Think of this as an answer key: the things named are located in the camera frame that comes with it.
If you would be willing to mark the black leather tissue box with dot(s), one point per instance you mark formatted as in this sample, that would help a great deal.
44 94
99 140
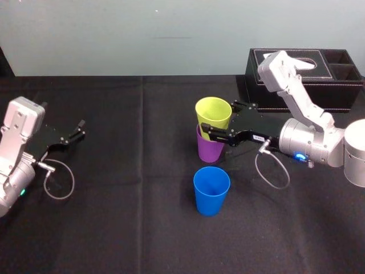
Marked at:
339 85

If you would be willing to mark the yellow-green plastic cup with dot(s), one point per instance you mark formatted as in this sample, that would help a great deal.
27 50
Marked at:
212 112

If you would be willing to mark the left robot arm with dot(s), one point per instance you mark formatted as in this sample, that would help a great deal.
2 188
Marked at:
17 148

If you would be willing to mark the black table cloth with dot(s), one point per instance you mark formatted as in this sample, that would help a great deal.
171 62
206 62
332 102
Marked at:
119 217

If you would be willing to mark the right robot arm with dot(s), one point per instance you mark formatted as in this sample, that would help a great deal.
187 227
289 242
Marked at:
310 125

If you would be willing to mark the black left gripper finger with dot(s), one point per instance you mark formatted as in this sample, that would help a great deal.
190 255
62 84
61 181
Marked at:
74 138
80 127

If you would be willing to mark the blue plastic cup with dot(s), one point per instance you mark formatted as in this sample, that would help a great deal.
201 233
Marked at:
210 191

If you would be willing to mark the purple plastic cup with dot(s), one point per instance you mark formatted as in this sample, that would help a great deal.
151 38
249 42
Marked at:
209 150

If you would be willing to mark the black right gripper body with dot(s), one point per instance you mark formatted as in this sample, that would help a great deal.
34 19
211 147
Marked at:
256 125

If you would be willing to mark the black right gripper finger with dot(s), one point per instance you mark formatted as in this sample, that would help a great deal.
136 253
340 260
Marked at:
243 105
214 133

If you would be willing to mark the white tissue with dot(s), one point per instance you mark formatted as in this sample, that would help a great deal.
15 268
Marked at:
306 63

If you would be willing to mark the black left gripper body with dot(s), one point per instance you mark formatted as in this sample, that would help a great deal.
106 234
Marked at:
47 142

